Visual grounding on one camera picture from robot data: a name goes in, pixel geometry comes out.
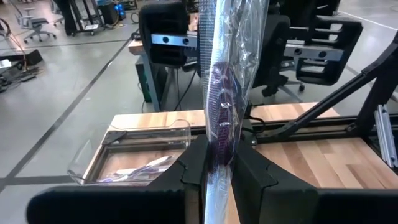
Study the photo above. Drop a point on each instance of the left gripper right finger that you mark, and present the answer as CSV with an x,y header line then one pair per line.
x,y
311,207

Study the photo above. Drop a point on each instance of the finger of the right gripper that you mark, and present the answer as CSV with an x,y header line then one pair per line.
x,y
276,34

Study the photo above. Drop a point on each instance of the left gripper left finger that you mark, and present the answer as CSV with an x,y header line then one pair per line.
x,y
109,207

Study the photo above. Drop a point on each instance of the clear plastic bin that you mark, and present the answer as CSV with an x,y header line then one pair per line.
x,y
81,161

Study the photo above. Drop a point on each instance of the computer with blue lights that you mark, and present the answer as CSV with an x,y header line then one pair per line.
x,y
112,12

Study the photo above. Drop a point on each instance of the black office chair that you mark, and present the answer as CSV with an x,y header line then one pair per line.
x,y
280,90

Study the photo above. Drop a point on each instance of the silver aluminium extrusion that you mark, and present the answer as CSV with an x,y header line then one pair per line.
x,y
385,133

